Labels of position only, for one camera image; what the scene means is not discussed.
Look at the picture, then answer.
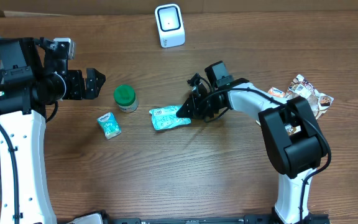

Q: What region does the teal flushable wipes pack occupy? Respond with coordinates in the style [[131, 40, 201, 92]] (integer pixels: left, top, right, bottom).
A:
[[149, 105, 191, 131]]

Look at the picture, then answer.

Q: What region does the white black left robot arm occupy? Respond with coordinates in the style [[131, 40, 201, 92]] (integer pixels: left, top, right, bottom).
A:
[[0, 37, 106, 223]]

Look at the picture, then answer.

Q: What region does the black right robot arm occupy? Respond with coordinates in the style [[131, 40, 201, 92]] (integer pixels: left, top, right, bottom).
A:
[[177, 61, 332, 223]]

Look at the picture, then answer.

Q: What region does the beige snack bag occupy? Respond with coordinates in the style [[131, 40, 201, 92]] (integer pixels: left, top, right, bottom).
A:
[[255, 73, 335, 136]]

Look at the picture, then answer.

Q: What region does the green Kleenex Play tissue pack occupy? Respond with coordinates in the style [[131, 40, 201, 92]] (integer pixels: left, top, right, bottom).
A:
[[97, 112, 122, 139]]

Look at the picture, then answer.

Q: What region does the orange Kleenex tissue pack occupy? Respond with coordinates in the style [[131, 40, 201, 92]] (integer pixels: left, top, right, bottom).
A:
[[268, 87, 285, 98]]

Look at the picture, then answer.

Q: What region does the green lidded jar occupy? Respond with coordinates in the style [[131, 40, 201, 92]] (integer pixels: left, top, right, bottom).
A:
[[114, 85, 139, 113]]

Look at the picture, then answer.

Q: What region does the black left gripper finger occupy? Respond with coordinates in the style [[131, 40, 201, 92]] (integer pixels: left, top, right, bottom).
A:
[[85, 84, 102, 100], [85, 68, 106, 86]]

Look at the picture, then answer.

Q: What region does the white barcode scanner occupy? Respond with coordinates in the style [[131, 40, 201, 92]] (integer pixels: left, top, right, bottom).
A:
[[155, 3, 185, 48]]

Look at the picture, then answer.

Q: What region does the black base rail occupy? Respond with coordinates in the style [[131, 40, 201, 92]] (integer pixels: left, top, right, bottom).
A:
[[57, 210, 331, 224]]

